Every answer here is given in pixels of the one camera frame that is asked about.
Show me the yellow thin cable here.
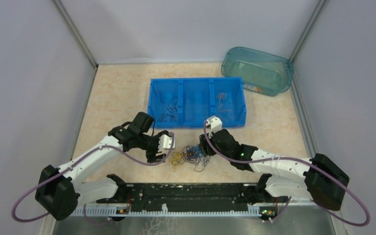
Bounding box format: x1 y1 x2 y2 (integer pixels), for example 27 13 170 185
169 151 184 170

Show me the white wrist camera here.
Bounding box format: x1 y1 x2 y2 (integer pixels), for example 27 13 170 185
205 116 223 137
159 134 176 150

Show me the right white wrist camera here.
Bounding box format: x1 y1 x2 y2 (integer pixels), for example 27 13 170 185
205 116 223 137

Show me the dark cable bundle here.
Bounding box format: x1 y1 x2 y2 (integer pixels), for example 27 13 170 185
180 144 212 172

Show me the grey slotted cable duct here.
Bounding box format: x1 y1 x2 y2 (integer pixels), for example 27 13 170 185
71 204 277 219

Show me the pink thin cable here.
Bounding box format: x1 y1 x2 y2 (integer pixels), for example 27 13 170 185
214 92 235 123

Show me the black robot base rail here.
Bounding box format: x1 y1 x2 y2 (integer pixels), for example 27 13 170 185
97 183 287 212

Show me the blue divided plastic bin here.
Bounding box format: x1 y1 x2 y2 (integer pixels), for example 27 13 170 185
147 77 247 129

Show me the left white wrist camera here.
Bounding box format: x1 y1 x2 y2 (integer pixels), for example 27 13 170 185
159 134 176 150

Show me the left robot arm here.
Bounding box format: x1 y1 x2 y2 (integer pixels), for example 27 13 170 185
35 112 176 221

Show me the teal translucent plastic tub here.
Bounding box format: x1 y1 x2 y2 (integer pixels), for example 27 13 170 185
221 47 294 96

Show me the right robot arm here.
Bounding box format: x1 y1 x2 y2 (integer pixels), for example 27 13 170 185
199 129 350 211

